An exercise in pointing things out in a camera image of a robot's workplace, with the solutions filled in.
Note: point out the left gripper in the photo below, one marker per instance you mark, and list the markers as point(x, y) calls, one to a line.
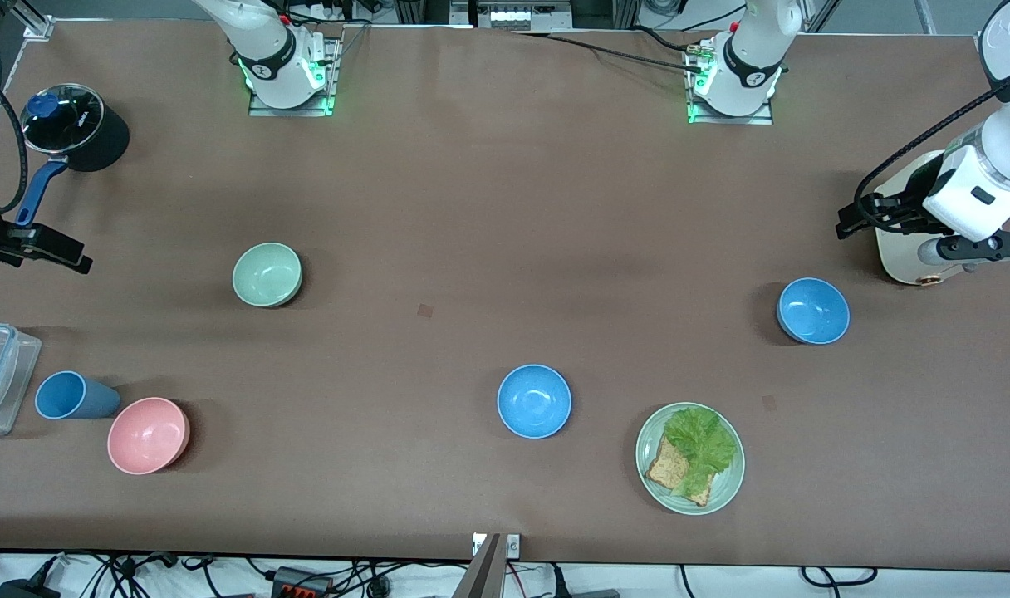
point(918, 184)

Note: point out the blue bowl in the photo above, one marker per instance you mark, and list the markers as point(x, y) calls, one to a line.
point(534, 401)
point(812, 310)

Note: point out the pale green bowl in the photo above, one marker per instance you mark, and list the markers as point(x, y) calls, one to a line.
point(266, 274)

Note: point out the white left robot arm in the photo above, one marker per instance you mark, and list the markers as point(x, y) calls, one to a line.
point(750, 50)

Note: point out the pink bowl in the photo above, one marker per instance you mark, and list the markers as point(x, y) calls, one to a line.
point(148, 436)

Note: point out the cream toaster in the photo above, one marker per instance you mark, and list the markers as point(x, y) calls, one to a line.
point(904, 257)

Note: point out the clear plastic container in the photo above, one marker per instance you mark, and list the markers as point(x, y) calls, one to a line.
point(11, 365)

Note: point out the glass lid with blue knob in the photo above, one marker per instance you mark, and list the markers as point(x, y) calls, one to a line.
point(77, 124)

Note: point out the blue cup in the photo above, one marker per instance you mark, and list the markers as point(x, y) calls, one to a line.
point(73, 396)

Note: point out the green lettuce leaf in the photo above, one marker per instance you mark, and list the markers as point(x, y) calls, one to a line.
point(700, 440)

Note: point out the pale green plate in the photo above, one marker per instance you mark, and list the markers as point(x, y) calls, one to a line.
point(729, 486)

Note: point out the brown toast slice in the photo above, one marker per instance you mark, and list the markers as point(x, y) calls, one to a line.
point(664, 469)

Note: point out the black power strip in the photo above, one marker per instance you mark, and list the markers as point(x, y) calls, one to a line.
point(301, 585)

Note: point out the white power strip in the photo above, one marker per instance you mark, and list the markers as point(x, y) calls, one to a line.
point(513, 15)

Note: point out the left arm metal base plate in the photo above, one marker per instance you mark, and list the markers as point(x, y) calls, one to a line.
point(758, 119)

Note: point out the aluminium frame profile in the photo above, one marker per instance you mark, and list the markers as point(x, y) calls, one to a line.
point(36, 25)

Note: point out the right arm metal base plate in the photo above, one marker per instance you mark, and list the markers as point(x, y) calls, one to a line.
point(260, 110)

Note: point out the silver clamp bracket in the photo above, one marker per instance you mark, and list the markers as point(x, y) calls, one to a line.
point(513, 546)

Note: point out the grey mount bar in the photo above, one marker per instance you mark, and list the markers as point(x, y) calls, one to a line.
point(482, 577)

